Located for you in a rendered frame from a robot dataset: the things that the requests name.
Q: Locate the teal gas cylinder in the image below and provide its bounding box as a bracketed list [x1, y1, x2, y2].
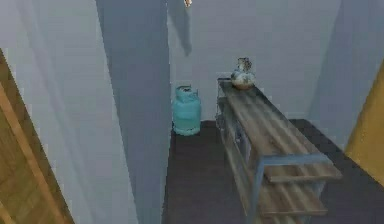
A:
[171, 84, 202, 137]

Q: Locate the wooden metal-framed shelf table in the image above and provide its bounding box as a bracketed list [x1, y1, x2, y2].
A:
[215, 77, 344, 224]

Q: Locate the yellow door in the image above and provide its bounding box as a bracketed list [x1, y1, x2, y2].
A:
[344, 59, 384, 187]

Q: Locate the brown wooden door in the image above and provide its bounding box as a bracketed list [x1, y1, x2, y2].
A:
[0, 48, 76, 224]

